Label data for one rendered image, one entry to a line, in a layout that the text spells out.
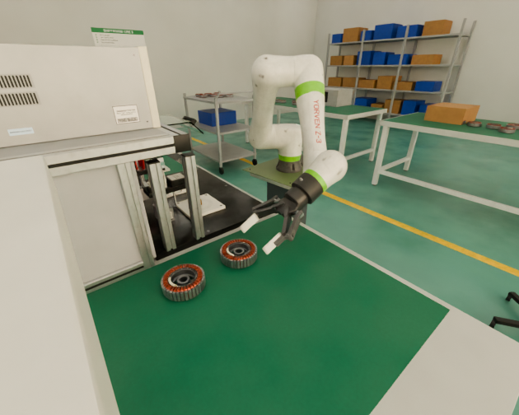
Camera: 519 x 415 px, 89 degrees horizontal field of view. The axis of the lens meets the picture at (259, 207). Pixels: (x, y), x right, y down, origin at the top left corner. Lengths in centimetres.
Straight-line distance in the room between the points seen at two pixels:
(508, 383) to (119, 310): 82
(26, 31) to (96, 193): 558
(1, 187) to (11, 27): 603
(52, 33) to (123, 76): 544
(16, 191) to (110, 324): 56
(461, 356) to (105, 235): 85
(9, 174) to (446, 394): 69
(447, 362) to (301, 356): 29
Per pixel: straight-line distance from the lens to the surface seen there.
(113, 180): 74
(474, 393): 70
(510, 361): 79
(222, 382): 60
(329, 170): 87
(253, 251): 80
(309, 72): 114
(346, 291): 76
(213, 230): 93
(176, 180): 98
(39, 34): 625
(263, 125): 133
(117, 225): 78
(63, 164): 70
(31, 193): 21
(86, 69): 82
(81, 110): 83
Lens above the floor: 127
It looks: 28 degrees down
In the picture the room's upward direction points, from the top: straight up
